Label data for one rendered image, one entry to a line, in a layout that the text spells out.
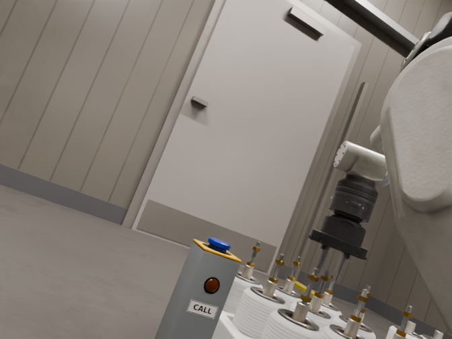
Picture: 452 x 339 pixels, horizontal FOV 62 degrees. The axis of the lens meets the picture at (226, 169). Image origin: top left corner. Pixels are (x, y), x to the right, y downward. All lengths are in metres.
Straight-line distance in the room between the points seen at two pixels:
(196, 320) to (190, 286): 0.06
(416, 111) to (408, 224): 0.09
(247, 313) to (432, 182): 0.55
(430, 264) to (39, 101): 2.62
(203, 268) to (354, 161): 0.41
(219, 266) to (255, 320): 0.18
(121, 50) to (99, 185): 0.95
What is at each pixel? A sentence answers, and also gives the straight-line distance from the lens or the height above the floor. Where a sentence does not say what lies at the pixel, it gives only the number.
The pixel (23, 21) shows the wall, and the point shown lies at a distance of 2.88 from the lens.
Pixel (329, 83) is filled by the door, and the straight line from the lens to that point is 3.43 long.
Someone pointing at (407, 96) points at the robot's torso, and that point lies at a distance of 0.36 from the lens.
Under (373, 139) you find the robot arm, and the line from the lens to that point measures 0.82.
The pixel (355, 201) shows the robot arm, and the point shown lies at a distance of 0.84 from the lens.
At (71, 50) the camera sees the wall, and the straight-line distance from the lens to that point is 2.83.
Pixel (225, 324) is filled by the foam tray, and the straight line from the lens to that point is 0.78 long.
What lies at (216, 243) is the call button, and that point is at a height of 0.33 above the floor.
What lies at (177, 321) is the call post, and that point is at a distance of 0.64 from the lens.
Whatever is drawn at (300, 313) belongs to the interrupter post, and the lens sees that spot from 0.71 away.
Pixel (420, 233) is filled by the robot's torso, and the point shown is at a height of 0.42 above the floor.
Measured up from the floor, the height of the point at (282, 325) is 0.24.
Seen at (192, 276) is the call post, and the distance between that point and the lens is 0.63.
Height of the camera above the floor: 0.39
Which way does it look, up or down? 5 degrees up
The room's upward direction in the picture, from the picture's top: 22 degrees clockwise
